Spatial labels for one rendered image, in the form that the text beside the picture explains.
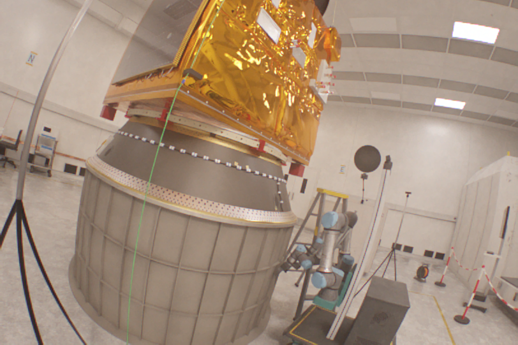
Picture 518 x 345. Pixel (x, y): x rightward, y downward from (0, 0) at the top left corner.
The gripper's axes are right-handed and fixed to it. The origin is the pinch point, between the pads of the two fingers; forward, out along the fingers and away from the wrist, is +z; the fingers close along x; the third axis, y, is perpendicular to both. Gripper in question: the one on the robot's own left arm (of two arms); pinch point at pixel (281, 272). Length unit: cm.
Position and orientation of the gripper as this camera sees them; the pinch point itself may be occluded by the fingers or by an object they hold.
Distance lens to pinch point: 195.0
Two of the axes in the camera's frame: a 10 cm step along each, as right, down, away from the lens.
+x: -6.6, -1.3, -7.4
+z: -4.6, 8.5, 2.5
